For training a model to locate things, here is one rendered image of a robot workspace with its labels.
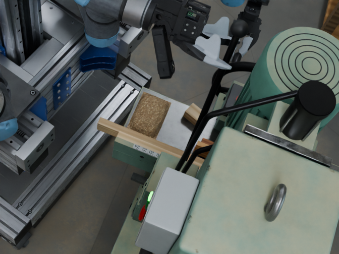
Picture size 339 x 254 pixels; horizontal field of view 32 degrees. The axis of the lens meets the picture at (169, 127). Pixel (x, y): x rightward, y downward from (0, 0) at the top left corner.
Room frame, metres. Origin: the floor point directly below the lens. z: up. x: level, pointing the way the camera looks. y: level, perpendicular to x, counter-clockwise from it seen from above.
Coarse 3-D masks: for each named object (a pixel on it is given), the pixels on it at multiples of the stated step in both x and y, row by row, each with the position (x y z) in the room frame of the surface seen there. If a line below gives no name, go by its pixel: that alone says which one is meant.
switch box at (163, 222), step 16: (176, 176) 0.36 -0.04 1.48; (160, 192) 0.32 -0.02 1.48; (176, 192) 0.33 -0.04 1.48; (192, 192) 0.34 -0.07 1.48; (160, 208) 0.30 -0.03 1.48; (176, 208) 0.31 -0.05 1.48; (144, 224) 0.27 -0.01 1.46; (160, 224) 0.27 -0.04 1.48; (176, 224) 0.28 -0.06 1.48; (144, 240) 0.27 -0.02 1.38; (160, 240) 0.27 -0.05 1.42; (176, 240) 0.27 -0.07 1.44
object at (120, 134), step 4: (120, 132) 0.63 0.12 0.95; (120, 136) 0.62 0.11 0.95; (124, 136) 0.63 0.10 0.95; (128, 136) 0.63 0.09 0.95; (132, 136) 0.63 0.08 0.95; (128, 140) 0.62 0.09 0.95; (132, 140) 0.62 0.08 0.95; (136, 140) 0.63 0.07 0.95; (140, 140) 0.63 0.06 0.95; (136, 144) 0.62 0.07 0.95; (140, 144) 0.62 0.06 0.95; (144, 144) 0.62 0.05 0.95; (148, 144) 0.63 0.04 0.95; (152, 144) 0.63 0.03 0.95; (148, 148) 0.62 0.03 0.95; (152, 148) 0.62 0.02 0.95; (156, 148) 0.62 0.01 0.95; (160, 148) 0.63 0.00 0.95; (156, 152) 0.61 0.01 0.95; (160, 152) 0.62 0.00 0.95; (168, 152) 0.63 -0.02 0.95; (172, 152) 0.63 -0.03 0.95; (176, 156) 0.62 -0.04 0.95; (180, 156) 0.63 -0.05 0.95; (196, 164) 0.62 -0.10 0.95; (200, 164) 0.62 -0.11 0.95
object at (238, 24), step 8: (232, 24) 0.70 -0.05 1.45; (240, 24) 0.70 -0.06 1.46; (232, 32) 0.69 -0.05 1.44; (240, 32) 0.69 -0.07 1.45; (232, 40) 0.68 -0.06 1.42; (232, 48) 0.68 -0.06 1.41; (224, 56) 0.67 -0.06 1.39; (224, 72) 0.65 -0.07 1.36; (216, 80) 0.64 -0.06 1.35; (216, 88) 0.63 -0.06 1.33; (208, 96) 0.61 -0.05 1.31; (208, 104) 0.60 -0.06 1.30; (200, 112) 0.59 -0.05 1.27; (200, 120) 0.58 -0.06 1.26; (192, 136) 0.56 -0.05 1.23
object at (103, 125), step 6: (102, 120) 0.65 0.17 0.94; (108, 120) 0.66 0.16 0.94; (102, 126) 0.64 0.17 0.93; (108, 126) 0.64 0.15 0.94; (114, 126) 0.65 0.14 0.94; (120, 126) 0.65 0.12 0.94; (108, 132) 0.64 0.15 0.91; (114, 132) 0.64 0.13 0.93; (126, 132) 0.64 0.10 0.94; (132, 132) 0.65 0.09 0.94; (138, 138) 0.64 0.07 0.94; (144, 138) 0.64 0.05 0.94; (150, 138) 0.65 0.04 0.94; (156, 144) 0.64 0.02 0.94; (162, 144) 0.65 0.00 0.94; (168, 150) 0.64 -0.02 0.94; (174, 150) 0.64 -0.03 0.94; (180, 150) 0.65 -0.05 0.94; (198, 162) 0.63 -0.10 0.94
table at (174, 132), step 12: (156, 96) 0.80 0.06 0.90; (132, 108) 0.74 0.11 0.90; (180, 108) 0.78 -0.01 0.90; (216, 108) 0.84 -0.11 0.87; (168, 120) 0.74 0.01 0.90; (180, 120) 0.75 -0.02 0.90; (216, 120) 0.79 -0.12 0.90; (168, 132) 0.70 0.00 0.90; (180, 132) 0.72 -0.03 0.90; (204, 132) 0.74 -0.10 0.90; (216, 132) 0.75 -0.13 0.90; (168, 144) 0.67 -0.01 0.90; (180, 144) 0.68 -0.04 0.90; (120, 156) 0.60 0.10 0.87; (144, 168) 0.60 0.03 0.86; (336, 168) 0.77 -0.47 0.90
